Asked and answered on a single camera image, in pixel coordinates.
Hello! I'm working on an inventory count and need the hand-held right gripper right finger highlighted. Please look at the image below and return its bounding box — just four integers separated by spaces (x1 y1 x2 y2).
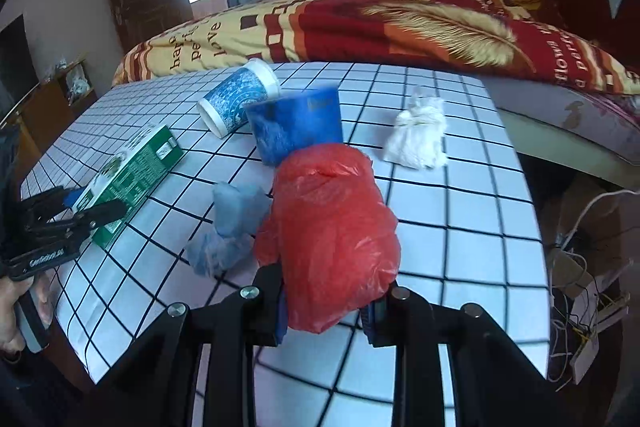
361 284 576 427

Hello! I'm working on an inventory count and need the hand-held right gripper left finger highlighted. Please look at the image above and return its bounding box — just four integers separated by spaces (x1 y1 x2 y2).
107 262 291 427

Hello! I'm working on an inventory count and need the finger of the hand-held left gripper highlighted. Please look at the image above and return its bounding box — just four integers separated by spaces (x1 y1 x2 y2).
21 186 87 219
29 199 129 239

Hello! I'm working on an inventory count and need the green cardboard box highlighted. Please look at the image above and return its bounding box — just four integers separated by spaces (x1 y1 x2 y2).
71 124 182 249

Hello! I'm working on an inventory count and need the light blue plastic bag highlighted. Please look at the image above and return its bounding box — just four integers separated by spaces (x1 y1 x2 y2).
185 181 271 278

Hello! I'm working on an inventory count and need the red plastic bag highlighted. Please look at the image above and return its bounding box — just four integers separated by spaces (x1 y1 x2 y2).
254 143 402 334

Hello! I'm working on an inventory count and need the blue white patterned paper cup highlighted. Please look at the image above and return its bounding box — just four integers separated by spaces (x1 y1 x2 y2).
196 58 281 138

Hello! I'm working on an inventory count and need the white tissue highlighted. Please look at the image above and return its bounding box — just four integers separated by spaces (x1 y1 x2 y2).
382 87 448 170

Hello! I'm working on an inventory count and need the person's left hand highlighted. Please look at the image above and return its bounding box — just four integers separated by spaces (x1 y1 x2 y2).
0 278 55 364

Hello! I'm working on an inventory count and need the wooden shelf cabinet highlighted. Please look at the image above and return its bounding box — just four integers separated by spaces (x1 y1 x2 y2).
20 57 99 158

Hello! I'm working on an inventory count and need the white checked tablecloth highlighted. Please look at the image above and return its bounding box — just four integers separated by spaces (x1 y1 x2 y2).
20 61 547 404

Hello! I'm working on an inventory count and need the black television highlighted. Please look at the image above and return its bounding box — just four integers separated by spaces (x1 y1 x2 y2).
0 14 39 118

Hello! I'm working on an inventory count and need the white router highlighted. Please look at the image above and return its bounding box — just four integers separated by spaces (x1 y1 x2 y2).
569 288 632 386

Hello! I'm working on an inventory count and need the grey stained mattress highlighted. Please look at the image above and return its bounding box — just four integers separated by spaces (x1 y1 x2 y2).
492 74 640 168

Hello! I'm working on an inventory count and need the red yellow printed blanket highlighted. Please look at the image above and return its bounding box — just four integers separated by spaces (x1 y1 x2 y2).
112 0 640 96

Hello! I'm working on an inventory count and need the white cable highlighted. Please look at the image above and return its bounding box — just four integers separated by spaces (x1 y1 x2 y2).
564 188 640 254

